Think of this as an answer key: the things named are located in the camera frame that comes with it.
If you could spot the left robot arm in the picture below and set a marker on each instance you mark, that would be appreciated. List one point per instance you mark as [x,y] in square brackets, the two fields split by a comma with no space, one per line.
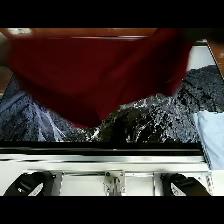
[28,183]

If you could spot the red T-shirt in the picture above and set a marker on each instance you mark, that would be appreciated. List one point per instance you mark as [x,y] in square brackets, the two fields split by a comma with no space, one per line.
[83,73]

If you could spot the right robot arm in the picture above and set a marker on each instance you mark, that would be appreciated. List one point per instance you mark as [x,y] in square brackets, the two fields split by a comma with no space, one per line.
[186,185]

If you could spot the light blue garment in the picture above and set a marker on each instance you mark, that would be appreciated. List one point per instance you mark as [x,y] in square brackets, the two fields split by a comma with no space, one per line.
[211,136]

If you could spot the silver frame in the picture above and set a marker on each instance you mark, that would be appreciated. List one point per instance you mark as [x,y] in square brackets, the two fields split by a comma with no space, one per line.
[100,165]

